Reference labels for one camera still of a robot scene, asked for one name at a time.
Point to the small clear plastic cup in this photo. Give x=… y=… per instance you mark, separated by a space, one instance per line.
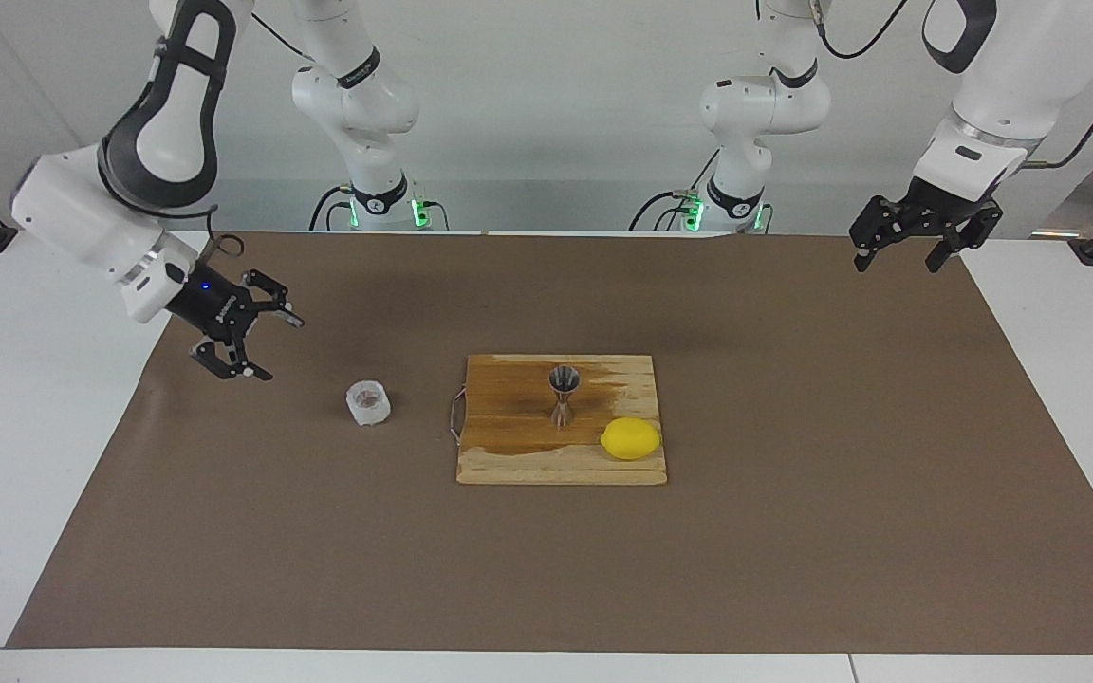
x=369 y=403

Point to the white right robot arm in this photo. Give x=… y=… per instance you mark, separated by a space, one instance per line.
x=82 y=209

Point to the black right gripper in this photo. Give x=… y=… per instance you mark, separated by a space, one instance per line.
x=214 y=308

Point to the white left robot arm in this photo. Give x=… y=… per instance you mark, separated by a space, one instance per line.
x=1011 y=85

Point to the yellow lemon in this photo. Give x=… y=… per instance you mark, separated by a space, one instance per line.
x=631 y=439

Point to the brown table mat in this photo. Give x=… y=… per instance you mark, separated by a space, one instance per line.
x=319 y=550

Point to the wooden cutting board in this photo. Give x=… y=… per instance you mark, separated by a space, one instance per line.
x=527 y=455

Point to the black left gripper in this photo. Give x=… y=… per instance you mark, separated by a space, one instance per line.
x=945 y=204

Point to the steel double jigger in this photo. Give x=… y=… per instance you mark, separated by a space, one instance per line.
x=565 y=381

